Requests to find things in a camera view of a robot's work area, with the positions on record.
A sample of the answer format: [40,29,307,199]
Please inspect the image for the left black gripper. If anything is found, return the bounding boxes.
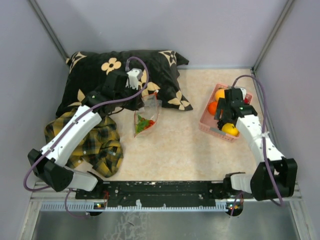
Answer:
[115,82,145,111]

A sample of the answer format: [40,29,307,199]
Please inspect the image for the orange tangerine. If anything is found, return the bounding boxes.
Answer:
[207,101,218,116]

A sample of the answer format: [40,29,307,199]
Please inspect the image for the yellow lemon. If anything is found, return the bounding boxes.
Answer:
[221,123,239,137]

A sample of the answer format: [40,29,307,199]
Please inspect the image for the clear zip top bag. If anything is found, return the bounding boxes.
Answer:
[133,90,162,138]

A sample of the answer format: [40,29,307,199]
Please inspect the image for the green leaf fruit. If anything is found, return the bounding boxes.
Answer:
[135,115,150,134]

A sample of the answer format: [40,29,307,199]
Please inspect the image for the red strawberries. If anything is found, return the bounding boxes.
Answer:
[145,119,156,129]

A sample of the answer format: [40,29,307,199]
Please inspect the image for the dark grape bunch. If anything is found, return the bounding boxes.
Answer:
[217,119,227,131]

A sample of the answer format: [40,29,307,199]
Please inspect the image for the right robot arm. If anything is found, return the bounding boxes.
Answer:
[214,87,298,201]

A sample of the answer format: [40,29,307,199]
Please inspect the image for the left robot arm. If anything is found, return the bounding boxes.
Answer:
[27,68,143,199]

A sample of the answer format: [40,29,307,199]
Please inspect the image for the yellow-orange peach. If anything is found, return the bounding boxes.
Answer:
[214,88,225,102]

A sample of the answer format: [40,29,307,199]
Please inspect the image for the black floral pillow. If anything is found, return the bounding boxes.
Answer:
[55,50,193,117]

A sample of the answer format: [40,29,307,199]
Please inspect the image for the yellow plaid shirt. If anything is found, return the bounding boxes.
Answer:
[44,105,124,179]

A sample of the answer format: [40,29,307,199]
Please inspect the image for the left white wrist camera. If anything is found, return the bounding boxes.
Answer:
[125,68,143,90]

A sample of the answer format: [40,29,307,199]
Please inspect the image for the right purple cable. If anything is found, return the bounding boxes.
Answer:
[229,74,286,216]

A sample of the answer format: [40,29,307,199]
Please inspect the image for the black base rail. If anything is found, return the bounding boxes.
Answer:
[75,180,239,208]

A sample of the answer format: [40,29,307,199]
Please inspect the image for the white cable duct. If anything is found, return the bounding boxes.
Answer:
[40,200,233,213]

